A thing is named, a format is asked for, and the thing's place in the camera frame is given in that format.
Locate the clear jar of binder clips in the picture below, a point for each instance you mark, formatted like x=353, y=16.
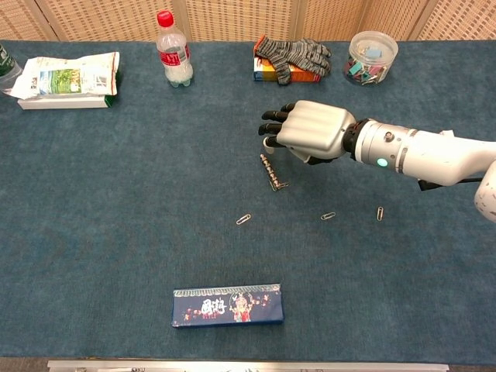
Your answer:
x=370, y=58

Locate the grey striped knit glove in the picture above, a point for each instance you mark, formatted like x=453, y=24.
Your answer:
x=294, y=58

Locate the green packet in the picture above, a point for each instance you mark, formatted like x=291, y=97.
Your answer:
x=110, y=101

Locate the white crumpled snack bag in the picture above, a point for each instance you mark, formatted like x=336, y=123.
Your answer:
x=69, y=75

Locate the clear bottle red cap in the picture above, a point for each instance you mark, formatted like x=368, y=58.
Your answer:
x=174, y=58

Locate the aluminium table rail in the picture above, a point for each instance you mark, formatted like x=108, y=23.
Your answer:
x=248, y=366

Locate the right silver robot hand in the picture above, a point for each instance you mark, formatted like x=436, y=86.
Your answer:
x=314, y=128

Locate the white flat box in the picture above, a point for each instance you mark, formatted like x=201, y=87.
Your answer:
x=58, y=102

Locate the blue printed long box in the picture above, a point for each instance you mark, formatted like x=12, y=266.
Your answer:
x=228, y=308

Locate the woven folding screen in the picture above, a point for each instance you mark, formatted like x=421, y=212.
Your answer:
x=240, y=19

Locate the magnetic bead rod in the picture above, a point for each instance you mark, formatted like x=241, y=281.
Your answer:
x=270, y=170

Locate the clear bottle green label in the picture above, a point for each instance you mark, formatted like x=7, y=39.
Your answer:
x=7, y=69

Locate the orange blue white box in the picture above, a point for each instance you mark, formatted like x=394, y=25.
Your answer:
x=267, y=73

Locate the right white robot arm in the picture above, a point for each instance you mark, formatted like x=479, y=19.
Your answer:
x=426, y=155

